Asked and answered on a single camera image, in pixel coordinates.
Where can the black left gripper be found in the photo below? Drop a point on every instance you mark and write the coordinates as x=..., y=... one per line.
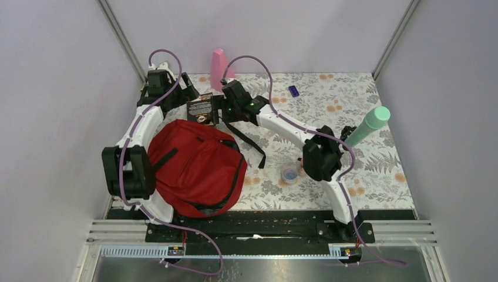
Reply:
x=189, y=91

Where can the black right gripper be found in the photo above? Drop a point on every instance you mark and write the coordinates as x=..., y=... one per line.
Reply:
x=222, y=101

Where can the red student backpack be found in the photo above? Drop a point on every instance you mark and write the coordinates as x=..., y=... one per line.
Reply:
x=197, y=167

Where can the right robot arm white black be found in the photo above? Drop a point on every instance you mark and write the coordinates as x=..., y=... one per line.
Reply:
x=321, y=154

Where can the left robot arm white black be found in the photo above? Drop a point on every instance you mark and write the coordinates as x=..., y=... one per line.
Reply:
x=129, y=172

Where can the pink cone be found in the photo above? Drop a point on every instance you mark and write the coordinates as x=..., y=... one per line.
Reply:
x=219, y=62

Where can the small purple eraser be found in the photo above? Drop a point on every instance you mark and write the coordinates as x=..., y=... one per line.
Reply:
x=293, y=91

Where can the clear cup with colourful bits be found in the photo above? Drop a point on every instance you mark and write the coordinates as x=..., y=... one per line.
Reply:
x=289, y=173

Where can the pink capped small bottle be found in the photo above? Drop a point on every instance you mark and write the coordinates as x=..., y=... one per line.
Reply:
x=301, y=169

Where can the mint green bottle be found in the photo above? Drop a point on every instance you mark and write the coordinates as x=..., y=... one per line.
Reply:
x=374, y=120

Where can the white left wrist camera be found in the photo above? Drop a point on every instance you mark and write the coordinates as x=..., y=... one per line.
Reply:
x=162, y=66

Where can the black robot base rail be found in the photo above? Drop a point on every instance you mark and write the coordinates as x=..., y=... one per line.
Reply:
x=274, y=228

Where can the slotted cable duct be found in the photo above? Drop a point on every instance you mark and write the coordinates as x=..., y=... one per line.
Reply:
x=251, y=251

